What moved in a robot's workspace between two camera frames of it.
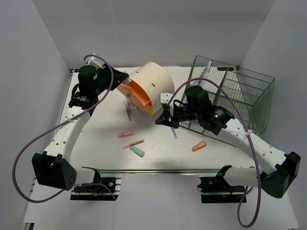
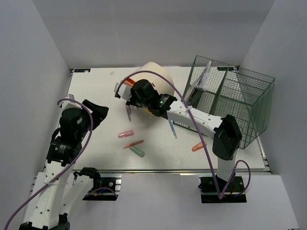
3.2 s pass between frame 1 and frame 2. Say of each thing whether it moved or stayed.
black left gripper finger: moved
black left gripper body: moved
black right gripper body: moved
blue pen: stayed
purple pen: stayed
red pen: stayed
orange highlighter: stayed
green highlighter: stayed
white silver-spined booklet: stayed
